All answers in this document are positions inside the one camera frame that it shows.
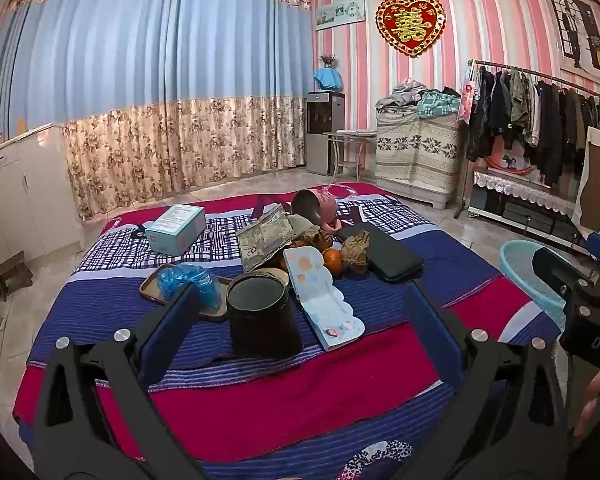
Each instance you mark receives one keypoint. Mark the red heart wall decoration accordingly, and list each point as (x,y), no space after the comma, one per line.
(410,25)

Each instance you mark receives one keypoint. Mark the pink mug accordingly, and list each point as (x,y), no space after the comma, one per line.
(320,207)

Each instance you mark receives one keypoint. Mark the white cabinet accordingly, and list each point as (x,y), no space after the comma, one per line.
(30,195)

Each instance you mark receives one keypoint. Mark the cabinet with patterned cover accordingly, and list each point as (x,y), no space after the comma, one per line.
(415,155)

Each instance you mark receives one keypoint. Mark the person's right hand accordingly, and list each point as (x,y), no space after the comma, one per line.
(594,400)

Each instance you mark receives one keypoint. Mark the blue plastic cover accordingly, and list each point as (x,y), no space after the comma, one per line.
(187,281)

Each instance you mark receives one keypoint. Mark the wall poster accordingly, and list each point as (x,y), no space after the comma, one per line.
(577,30)

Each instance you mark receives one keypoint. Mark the white scalloped paper booklet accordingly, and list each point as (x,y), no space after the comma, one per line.
(330,310)

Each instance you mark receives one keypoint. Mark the brown paper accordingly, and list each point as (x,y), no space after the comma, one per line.
(355,252)

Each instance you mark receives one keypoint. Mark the low black media stand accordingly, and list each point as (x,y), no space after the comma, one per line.
(525,215)

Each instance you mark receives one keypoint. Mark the pile of folded clothes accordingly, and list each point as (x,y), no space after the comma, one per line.
(410,97)

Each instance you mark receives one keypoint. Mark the row of hanging clothes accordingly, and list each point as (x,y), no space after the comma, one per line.
(530,115)

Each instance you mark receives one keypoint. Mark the blue cloth cover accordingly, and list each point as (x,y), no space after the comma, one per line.
(329,79)

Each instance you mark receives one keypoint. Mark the metal clothes rack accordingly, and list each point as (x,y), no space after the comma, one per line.
(530,71)

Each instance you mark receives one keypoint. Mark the small potted plant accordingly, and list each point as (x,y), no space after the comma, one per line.
(328,60)

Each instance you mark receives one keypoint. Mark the black woven cylinder container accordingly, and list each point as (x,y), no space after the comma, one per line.
(262,320)

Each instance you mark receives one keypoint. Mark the small wooden stool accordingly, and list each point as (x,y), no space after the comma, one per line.
(10,272)

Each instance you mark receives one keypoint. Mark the wall picture strip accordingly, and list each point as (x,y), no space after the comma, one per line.
(340,12)

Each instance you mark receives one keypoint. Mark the pink hanging bag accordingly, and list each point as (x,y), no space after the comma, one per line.
(467,97)

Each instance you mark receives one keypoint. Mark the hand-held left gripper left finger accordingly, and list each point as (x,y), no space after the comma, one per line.
(172,330)

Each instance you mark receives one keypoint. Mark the orange round cap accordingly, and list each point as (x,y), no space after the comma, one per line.
(331,261)

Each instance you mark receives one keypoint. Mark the light blue plastic basket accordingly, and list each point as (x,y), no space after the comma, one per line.
(525,270)

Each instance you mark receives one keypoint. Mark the white lace cloth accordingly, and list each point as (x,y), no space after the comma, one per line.
(520,187)

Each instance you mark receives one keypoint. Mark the pink picture box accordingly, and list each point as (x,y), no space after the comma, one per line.
(510,160)

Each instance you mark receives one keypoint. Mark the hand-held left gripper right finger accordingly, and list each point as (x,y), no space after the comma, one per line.
(430,330)

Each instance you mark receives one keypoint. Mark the striped red blue blanket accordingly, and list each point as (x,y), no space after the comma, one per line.
(290,390)

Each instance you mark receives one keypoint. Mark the small glass side table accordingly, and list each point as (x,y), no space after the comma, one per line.
(350,135)

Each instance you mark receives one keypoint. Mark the patterned paper box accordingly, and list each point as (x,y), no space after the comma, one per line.
(262,240)

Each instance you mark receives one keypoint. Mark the teal cardboard box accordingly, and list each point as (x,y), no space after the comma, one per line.
(175,230)

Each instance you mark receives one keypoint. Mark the blue and floral curtain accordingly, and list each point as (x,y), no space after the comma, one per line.
(130,60)

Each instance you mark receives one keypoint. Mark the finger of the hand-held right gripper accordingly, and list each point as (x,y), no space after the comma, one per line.
(555,267)

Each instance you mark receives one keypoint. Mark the brown phone case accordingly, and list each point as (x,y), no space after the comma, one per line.
(152,287)

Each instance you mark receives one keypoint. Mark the grey water dispenser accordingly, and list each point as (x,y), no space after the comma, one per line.
(320,135)

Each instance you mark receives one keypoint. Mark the black zip case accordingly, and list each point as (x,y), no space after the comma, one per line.
(390,255)

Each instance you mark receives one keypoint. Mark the small black object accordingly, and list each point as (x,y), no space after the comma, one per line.
(138,233)

